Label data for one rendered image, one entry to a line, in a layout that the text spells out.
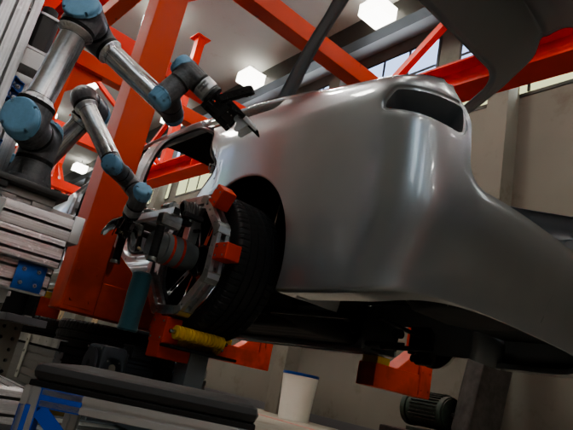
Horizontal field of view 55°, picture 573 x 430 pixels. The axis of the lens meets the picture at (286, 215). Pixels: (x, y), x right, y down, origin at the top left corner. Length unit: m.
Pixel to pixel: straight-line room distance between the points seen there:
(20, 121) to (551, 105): 6.83
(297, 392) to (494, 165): 4.01
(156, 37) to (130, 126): 0.53
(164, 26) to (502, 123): 5.37
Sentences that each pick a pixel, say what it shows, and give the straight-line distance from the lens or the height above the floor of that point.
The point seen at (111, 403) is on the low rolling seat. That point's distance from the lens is 1.03.
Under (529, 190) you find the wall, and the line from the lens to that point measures 7.40.
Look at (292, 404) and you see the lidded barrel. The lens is 7.99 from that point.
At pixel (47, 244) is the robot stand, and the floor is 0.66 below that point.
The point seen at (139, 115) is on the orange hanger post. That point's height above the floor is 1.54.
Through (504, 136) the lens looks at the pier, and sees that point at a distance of 7.57.
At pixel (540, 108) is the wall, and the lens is 7.88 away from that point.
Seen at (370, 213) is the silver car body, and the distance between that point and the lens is 2.00.
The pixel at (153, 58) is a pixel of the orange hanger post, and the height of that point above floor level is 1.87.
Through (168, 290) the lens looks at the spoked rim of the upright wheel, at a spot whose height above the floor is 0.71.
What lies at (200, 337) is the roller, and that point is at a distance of 2.39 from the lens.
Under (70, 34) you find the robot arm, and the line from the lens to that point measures 1.95.
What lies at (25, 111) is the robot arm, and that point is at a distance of 1.82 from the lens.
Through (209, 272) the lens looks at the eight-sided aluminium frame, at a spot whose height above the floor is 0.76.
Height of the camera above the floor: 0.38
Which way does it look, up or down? 17 degrees up
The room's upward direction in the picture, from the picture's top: 12 degrees clockwise
